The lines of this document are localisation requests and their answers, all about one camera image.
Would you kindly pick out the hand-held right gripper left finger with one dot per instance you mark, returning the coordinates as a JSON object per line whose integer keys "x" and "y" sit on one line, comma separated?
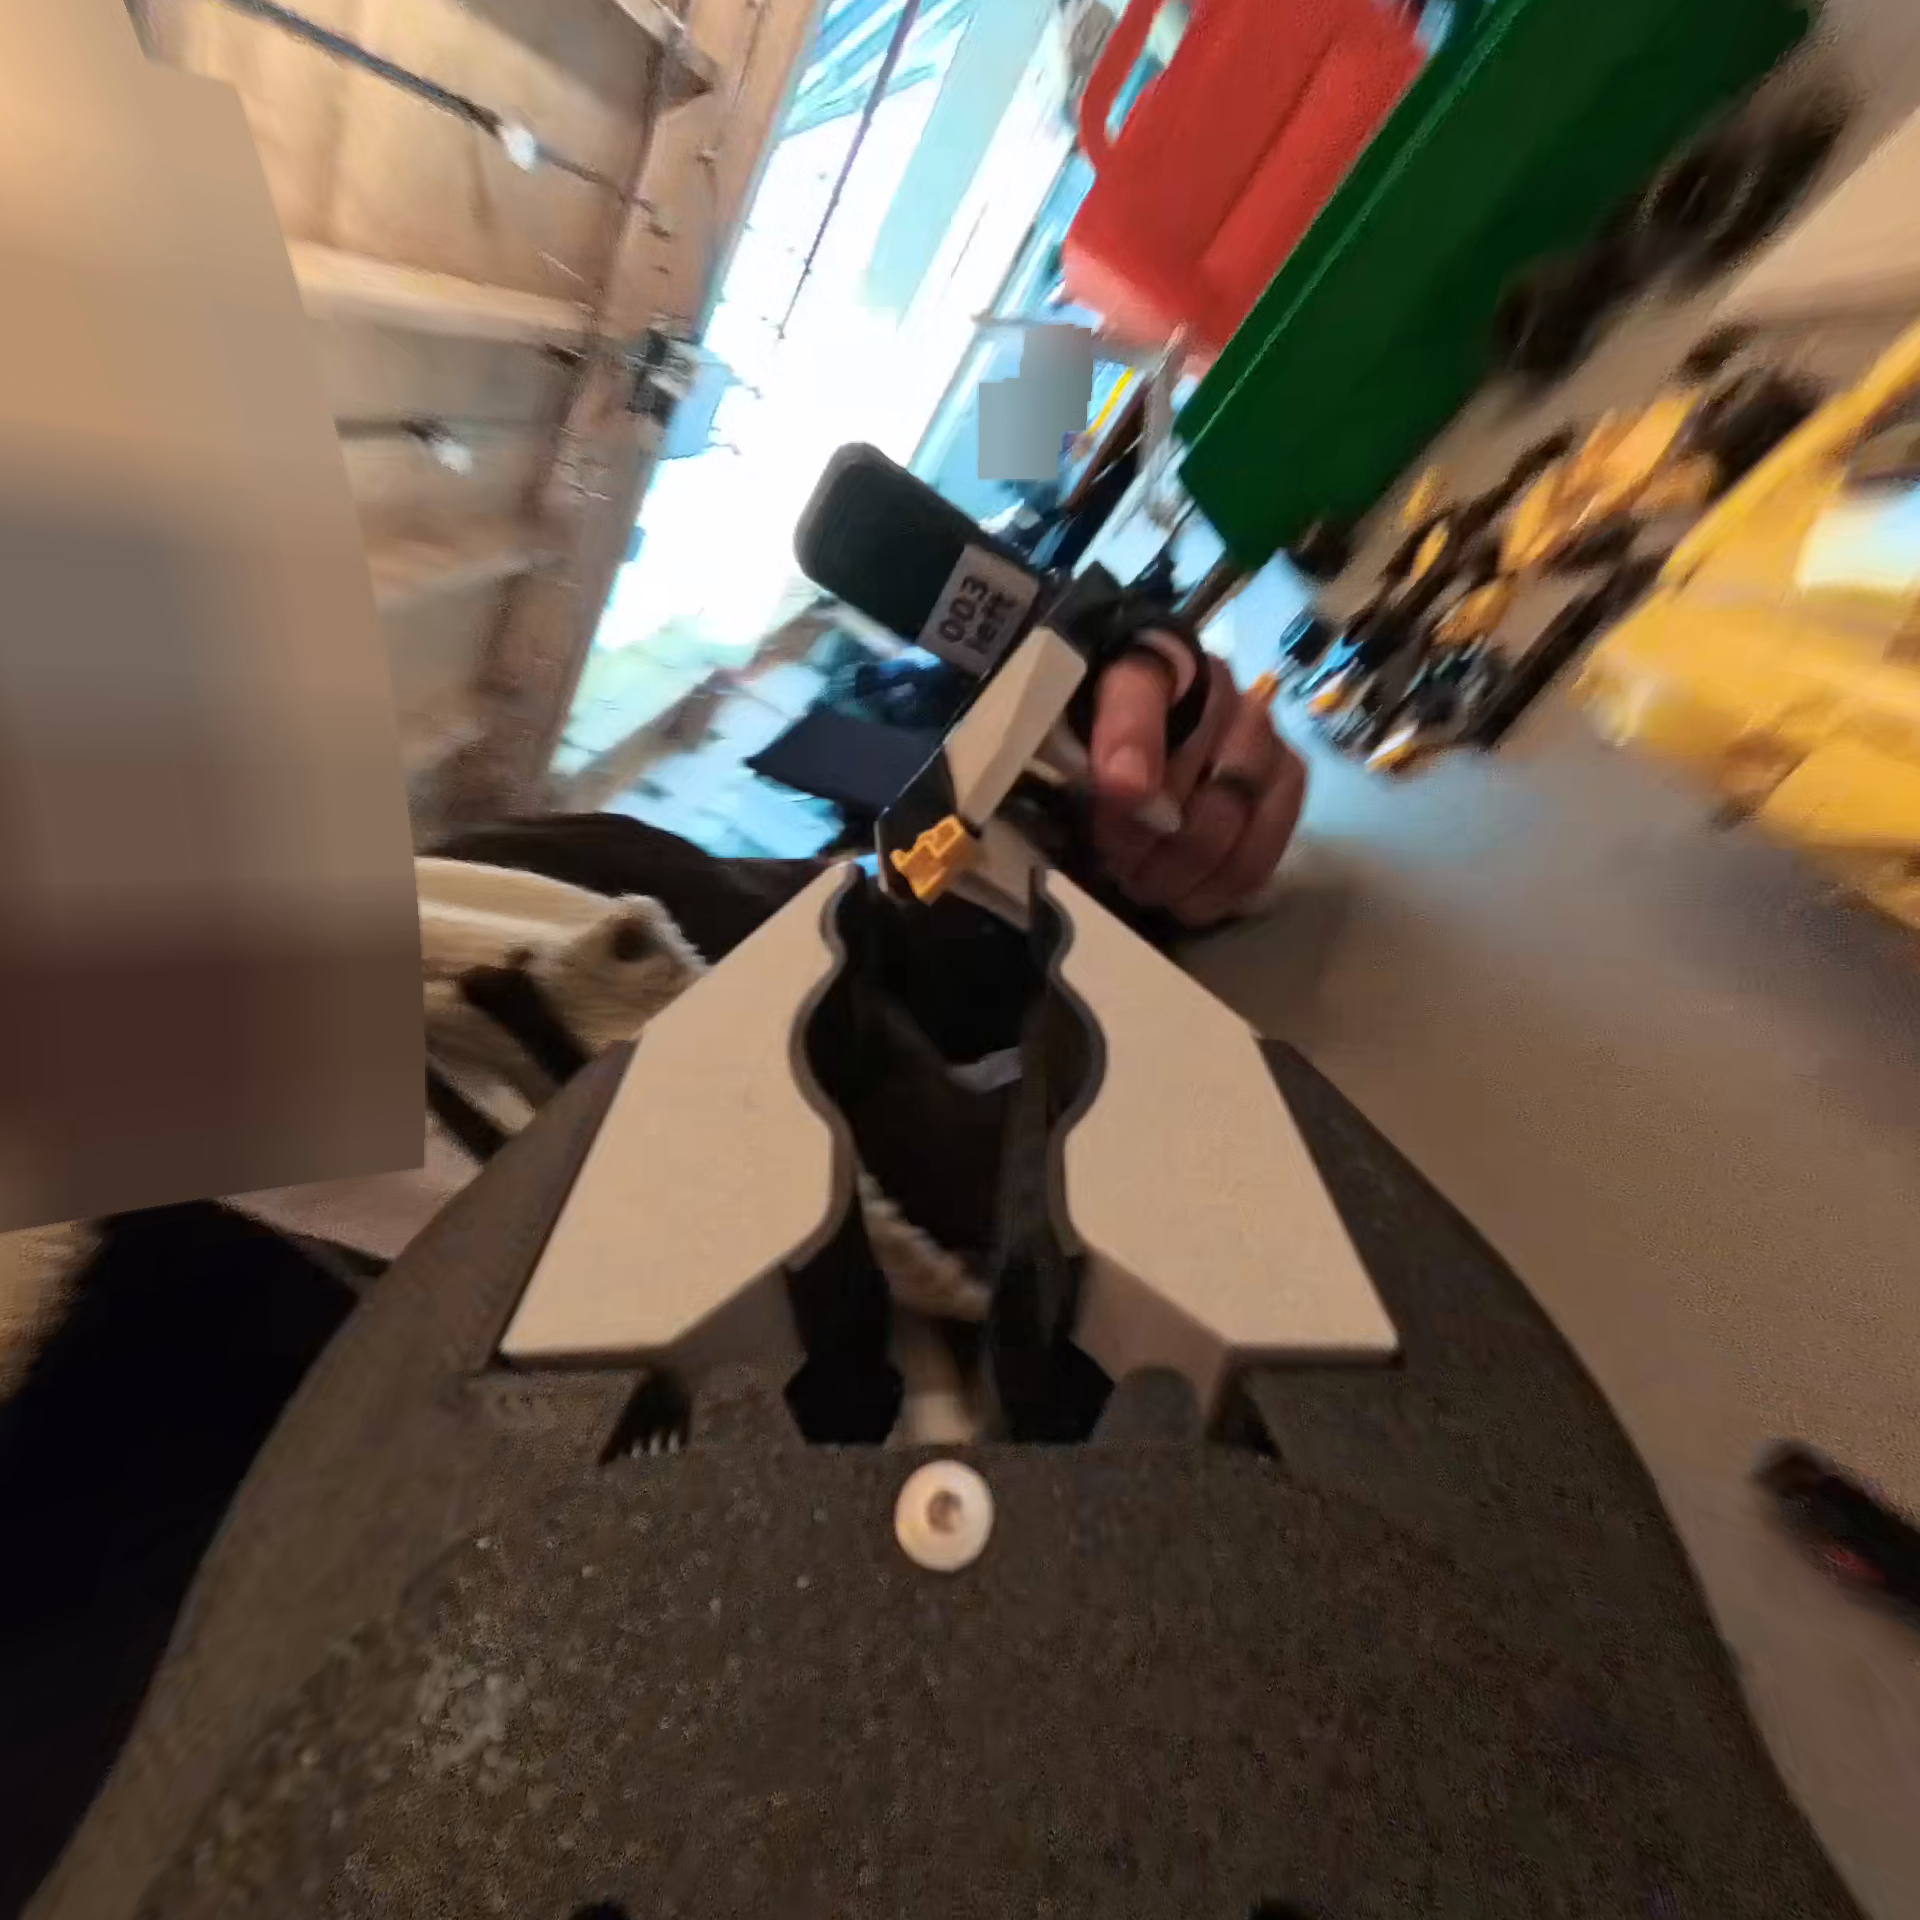
{"x": 676, "y": 1200}

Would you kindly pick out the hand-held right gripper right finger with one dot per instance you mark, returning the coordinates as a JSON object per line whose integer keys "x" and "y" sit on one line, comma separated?
{"x": 1230, "y": 1200}

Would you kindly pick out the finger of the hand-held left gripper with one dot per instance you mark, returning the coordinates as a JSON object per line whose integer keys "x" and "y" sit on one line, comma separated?
{"x": 1020, "y": 720}
{"x": 1009, "y": 892}

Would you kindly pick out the small yellow brick pin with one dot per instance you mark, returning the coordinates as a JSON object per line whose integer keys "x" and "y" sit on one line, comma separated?
{"x": 926, "y": 858}

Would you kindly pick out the pile of black brick parts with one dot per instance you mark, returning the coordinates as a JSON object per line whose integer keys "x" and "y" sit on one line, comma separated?
{"x": 1500, "y": 600}

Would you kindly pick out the black brick beam piece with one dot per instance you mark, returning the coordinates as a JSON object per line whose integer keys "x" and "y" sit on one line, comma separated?
{"x": 1838, "y": 1523}

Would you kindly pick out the yellow toy brick car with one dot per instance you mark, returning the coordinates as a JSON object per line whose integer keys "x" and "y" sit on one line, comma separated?
{"x": 1771, "y": 644}

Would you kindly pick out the person's left hand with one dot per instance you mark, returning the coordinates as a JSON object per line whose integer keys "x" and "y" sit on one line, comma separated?
{"x": 1215, "y": 809}

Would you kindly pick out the red storage bin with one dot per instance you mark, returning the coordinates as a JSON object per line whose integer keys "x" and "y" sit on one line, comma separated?
{"x": 1230, "y": 165}

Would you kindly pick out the green storage bin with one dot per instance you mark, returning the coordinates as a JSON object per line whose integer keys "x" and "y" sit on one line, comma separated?
{"x": 1441, "y": 241}

